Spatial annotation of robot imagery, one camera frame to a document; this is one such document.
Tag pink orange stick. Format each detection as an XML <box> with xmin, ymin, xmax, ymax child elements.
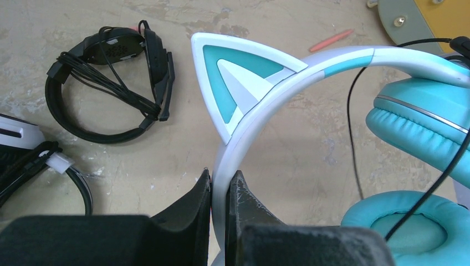
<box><xmin>309</xmin><ymin>29</ymin><xmax>354</xmax><ymax>53</ymax></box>

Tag black headphones with pink mic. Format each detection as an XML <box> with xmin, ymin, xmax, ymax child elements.
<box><xmin>45</xmin><ymin>20</ymin><xmax>175</xmax><ymax>144</ymax></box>

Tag round drawer cabinet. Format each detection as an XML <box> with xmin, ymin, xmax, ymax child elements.
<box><xmin>366</xmin><ymin>0</ymin><xmax>469</xmax><ymax>44</ymax></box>

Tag teal cat ear headphones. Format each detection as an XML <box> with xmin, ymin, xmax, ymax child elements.
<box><xmin>191</xmin><ymin>33</ymin><xmax>469</xmax><ymax>265</ymax></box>

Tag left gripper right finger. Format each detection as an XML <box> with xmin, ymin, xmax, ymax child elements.
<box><xmin>226</xmin><ymin>170</ymin><xmax>395</xmax><ymax>265</ymax></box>

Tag white and black headphones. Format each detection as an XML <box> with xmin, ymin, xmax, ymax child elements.
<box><xmin>1</xmin><ymin>114</ymin><xmax>94</xmax><ymax>216</ymax></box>

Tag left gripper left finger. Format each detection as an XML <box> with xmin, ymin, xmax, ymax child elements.
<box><xmin>1</xmin><ymin>170</ymin><xmax>211</xmax><ymax>265</ymax></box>

